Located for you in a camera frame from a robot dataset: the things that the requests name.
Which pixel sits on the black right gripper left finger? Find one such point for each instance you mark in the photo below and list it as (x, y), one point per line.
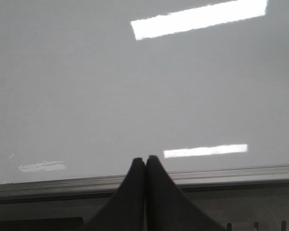
(125, 210)

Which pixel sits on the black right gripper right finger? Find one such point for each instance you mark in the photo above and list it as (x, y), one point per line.
(167, 209)

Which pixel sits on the white whiteboard with aluminium frame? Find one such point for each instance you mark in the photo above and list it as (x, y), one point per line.
(88, 85)

